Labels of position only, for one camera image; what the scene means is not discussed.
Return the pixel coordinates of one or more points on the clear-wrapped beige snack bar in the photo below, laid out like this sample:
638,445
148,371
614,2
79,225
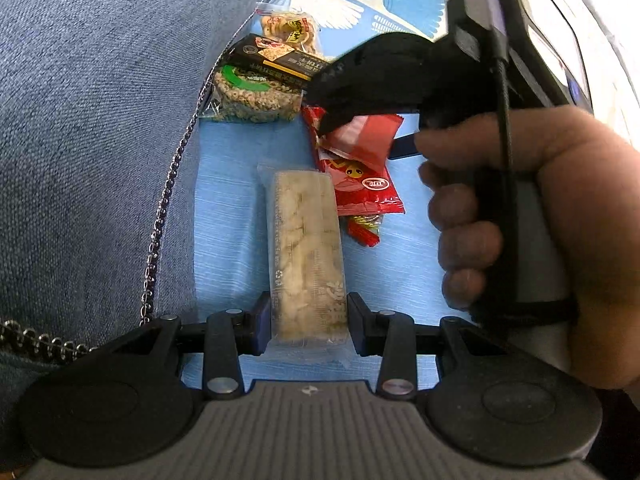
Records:
305,240

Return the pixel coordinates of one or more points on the blue fan-print bedsheet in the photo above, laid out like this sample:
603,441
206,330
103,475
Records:
230,210

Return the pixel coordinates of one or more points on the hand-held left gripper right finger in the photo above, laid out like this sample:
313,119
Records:
356,322

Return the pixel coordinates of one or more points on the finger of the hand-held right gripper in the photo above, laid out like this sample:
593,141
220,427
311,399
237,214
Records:
332,95

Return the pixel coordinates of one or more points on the large red snack packet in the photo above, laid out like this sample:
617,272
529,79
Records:
372,191

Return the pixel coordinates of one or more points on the small light red packet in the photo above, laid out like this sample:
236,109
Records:
370,135

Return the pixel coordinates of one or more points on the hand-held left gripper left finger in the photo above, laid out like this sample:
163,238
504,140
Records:
263,322

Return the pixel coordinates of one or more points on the blue denim cloth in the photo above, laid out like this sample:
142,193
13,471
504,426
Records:
90,110

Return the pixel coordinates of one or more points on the person's right hand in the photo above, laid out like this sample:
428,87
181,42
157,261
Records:
605,210

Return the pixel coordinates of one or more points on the small red gold packet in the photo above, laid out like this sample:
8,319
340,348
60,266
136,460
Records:
365,230

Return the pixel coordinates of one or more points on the yellow label cracker packet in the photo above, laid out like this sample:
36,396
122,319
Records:
287,27

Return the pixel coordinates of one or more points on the black snack box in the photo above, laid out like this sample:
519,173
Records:
272,62

